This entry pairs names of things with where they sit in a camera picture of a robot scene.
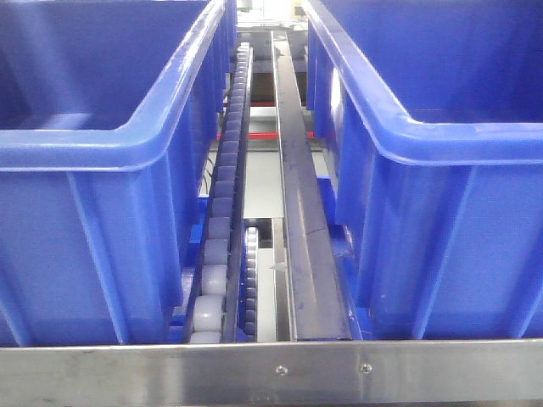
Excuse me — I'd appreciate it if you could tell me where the blue target bin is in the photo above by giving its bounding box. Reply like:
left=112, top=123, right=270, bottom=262
left=305, top=1, right=542, bottom=339

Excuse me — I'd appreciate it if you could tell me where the blue bin left neighbour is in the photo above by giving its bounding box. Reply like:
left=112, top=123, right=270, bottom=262
left=1, top=1, right=236, bottom=347

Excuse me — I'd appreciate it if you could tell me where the steel guide rail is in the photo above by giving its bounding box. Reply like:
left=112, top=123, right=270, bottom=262
left=271, top=31, right=352, bottom=341

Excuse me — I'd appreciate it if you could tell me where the white roller conveyor track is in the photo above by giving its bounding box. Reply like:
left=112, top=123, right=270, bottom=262
left=182, top=42, right=253, bottom=343

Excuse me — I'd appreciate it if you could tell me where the steel front shelf bar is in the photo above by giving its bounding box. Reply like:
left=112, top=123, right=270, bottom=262
left=1, top=339, right=542, bottom=406

